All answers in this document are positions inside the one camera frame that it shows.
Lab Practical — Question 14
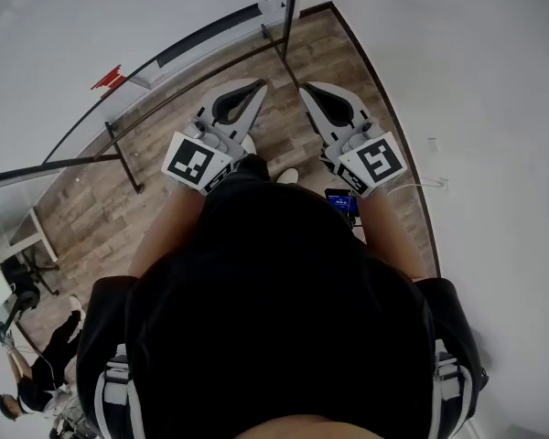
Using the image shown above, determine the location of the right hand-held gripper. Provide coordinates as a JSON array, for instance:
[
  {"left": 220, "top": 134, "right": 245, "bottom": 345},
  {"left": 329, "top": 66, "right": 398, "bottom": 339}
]
[{"left": 297, "top": 80, "right": 406, "bottom": 198}]

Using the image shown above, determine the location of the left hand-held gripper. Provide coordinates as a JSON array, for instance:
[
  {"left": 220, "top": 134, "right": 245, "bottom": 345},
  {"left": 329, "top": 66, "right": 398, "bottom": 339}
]
[{"left": 160, "top": 78, "right": 269, "bottom": 197}]

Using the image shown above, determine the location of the person's right forearm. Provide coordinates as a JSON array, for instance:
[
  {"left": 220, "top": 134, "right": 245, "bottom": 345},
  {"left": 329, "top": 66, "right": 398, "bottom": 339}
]
[{"left": 358, "top": 188, "right": 427, "bottom": 284}]

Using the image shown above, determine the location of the person's left forearm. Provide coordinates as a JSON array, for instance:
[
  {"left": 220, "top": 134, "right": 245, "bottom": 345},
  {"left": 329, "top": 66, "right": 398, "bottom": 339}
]
[{"left": 126, "top": 182, "right": 208, "bottom": 279}]

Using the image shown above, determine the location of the grey whiteboard tray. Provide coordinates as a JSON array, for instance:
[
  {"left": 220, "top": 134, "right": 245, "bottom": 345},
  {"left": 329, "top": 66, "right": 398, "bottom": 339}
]
[{"left": 130, "top": 0, "right": 288, "bottom": 91}]

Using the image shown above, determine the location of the black metal whiteboard stand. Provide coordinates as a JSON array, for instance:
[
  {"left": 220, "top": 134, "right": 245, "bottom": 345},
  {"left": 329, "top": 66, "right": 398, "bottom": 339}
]
[{"left": 0, "top": 0, "right": 306, "bottom": 196}]

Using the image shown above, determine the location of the red whiteboard eraser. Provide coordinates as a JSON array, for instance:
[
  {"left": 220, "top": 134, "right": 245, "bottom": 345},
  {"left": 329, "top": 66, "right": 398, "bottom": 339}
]
[{"left": 90, "top": 64, "right": 127, "bottom": 99}]

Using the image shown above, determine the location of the large white whiteboard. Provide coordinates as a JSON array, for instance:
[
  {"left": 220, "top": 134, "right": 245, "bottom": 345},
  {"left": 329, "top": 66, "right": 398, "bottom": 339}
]
[{"left": 0, "top": 0, "right": 304, "bottom": 187}]

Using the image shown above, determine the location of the dark wooden baseboard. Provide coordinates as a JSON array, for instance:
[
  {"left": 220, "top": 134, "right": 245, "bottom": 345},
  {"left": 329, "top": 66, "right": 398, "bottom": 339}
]
[{"left": 298, "top": 0, "right": 442, "bottom": 279}]

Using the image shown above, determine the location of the small blue screen device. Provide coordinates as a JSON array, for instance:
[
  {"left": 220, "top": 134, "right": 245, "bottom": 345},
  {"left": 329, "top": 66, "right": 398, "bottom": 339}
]
[{"left": 324, "top": 187, "right": 361, "bottom": 217}]

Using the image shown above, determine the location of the person's black shirt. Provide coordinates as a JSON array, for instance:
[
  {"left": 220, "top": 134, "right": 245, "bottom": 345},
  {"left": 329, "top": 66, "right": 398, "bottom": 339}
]
[{"left": 75, "top": 153, "right": 490, "bottom": 439}]

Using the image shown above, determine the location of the white desk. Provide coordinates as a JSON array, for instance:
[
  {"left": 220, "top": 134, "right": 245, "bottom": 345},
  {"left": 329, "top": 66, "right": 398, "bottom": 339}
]
[{"left": 0, "top": 171, "right": 60, "bottom": 317}]

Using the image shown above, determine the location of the black office chair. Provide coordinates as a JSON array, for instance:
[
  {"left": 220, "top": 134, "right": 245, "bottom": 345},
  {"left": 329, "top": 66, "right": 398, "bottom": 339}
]
[{"left": 0, "top": 250, "right": 61, "bottom": 313}]

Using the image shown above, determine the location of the white cable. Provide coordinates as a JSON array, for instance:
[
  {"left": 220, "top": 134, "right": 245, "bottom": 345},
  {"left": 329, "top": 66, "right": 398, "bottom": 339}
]
[{"left": 387, "top": 177, "right": 450, "bottom": 197}]

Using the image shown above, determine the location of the person's right grey harness strap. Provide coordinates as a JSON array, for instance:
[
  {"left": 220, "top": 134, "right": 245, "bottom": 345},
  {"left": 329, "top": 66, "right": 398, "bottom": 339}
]
[{"left": 425, "top": 337, "right": 476, "bottom": 439}]

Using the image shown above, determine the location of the person's grey harness strap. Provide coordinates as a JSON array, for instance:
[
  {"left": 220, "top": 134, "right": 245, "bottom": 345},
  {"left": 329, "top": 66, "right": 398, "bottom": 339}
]
[
  {"left": 425, "top": 337, "right": 476, "bottom": 439},
  {"left": 92, "top": 342, "right": 146, "bottom": 439}
]

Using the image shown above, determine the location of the person's left grey harness strap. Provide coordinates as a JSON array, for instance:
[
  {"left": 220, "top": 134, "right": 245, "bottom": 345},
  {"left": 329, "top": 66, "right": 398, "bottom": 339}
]
[{"left": 92, "top": 342, "right": 146, "bottom": 439}]

